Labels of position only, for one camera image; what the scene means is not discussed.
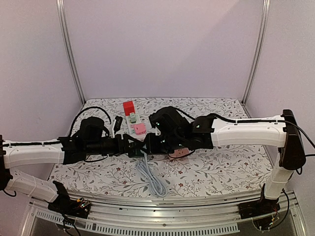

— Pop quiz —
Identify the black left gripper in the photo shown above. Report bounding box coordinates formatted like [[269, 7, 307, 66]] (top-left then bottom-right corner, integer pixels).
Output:
[[85, 134, 141, 157]]

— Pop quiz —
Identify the dark green cube socket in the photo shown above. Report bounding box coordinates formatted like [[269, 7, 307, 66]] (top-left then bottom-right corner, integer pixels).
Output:
[[128, 149, 144, 158]]

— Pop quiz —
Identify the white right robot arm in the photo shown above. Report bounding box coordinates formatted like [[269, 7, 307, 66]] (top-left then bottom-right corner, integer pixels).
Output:
[[141, 107, 306, 214]]

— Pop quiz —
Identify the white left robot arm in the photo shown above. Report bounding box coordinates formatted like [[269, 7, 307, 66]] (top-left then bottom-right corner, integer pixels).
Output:
[[0, 117, 147, 213]]

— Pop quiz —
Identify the pink plug adapter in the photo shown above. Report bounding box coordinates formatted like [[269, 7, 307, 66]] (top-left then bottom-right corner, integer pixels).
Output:
[[133, 123, 146, 135]]

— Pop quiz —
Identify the green plug adapter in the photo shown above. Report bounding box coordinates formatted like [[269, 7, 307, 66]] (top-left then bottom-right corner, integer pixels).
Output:
[[129, 113, 137, 123]]

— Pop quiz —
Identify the pink cube socket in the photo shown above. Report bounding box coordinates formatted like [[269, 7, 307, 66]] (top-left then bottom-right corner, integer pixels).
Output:
[[167, 147, 195, 159]]

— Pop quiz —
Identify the white power strip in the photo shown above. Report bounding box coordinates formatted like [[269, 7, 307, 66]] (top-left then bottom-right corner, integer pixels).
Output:
[[126, 113, 147, 141]]

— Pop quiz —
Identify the red cube adapter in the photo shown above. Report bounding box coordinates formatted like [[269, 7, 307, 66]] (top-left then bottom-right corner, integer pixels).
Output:
[[123, 101, 135, 116]]

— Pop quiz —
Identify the floral tablecloth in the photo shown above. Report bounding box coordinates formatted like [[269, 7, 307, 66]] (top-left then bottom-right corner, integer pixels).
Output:
[[49, 98, 272, 198]]

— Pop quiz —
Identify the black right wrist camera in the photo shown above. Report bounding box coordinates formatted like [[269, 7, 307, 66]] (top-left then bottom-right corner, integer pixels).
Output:
[[149, 114, 159, 128]]

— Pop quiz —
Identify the light blue coiled cable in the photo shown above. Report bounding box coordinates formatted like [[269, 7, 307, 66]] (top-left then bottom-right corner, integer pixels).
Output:
[[135, 154, 168, 197]]

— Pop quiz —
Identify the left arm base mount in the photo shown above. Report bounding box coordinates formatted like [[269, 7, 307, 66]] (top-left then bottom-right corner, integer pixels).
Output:
[[48, 180, 91, 219]]

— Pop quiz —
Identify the aluminium table edge rail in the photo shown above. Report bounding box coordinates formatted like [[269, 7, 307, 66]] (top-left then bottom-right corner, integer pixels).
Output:
[[21, 191, 308, 236]]

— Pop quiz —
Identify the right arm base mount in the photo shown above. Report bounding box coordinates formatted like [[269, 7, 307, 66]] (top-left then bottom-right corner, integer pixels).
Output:
[[238, 184, 280, 219]]

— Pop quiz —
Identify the left aluminium frame post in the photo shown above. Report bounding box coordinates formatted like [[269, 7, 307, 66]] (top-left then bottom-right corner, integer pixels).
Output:
[[56, 0, 86, 105]]

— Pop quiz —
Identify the aluminium frame post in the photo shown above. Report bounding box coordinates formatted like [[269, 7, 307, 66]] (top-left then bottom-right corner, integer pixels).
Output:
[[241, 0, 271, 106], [56, 0, 86, 105]]

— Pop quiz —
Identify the right aluminium frame post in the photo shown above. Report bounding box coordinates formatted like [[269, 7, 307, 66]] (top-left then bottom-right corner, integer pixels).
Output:
[[241, 0, 271, 106]]

